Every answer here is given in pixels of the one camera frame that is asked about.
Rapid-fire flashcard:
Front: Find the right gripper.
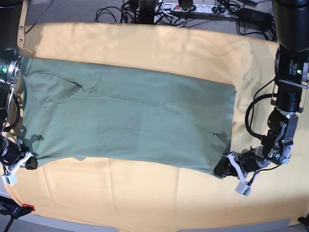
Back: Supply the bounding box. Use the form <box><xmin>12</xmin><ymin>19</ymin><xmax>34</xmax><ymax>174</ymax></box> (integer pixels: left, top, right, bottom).
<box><xmin>0</xmin><ymin>137</ymin><xmax>38</xmax><ymax>171</ymax></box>

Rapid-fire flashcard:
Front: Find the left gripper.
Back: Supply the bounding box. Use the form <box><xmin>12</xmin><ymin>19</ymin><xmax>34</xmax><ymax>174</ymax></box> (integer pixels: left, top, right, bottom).
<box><xmin>213</xmin><ymin>147</ymin><xmax>268</xmax><ymax>178</ymax></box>

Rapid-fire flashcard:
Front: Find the green T-shirt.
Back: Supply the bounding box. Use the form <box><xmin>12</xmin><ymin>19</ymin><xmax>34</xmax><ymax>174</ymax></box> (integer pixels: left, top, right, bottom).
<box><xmin>20</xmin><ymin>57</ymin><xmax>236</xmax><ymax>174</ymax></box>

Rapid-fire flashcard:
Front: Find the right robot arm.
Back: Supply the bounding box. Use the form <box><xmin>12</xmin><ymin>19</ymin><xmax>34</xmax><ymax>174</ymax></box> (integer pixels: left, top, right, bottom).
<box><xmin>0</xmin><ymin>0</ymin><xmax>25</xmax><ymax>133</ymax></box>

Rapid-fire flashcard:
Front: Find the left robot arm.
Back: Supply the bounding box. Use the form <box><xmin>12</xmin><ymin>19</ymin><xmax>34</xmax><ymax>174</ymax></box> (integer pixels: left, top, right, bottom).
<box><xmin>214</xmin><ymin>0</ymin><xmax>309</xmax><ymax>178</ymax></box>

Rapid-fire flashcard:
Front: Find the blue red bar clamp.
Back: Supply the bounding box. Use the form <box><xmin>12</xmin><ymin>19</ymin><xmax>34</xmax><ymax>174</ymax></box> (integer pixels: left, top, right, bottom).
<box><xmin>0</xmin><ymin>196</ymin><xmax>35</xmax><ymax>232</ymax></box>

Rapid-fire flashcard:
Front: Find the yellow table cloth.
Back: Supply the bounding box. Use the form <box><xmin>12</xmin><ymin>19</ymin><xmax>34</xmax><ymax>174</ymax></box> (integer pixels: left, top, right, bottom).
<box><xmin>5</xmin><ymin>23</ymin><xmax>309</xmax><ymax>232</ymax></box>

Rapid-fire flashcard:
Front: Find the black clamp right corner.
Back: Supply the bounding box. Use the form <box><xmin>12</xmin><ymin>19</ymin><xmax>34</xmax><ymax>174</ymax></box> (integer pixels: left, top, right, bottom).
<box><xmin>297</xmin><ymin>215</ymin><xmax>309</xmax><ymax>227</ymax></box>

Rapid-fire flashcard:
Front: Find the black power adapter brick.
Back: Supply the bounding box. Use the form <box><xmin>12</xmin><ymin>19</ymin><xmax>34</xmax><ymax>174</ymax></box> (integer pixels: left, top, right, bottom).
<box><xmin>239</xmin><ymin>8</ymin><xmax>272</xmax><ymax>25</ymax></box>

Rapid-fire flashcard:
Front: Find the white power strip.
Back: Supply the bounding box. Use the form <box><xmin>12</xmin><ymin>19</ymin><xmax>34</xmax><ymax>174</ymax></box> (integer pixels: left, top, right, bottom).
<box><xmin>156</xmin><ymin>2</ymin><xmax>236</xmax><ymax>18</ymax></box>

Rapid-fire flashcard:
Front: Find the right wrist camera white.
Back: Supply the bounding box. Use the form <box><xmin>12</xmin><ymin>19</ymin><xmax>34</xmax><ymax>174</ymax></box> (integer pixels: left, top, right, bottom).
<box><xmin>1</xmin><ymin>156</ymin><xmax>31</xmax><ymax>186</ymax></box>

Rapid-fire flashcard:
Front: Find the black stand post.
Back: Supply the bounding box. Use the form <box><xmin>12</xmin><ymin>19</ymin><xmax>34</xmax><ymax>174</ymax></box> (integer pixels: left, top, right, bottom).
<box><xmin>137</xmin><ymin>0</ymin><xmax>158</xmax><ymax>25</ymax></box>

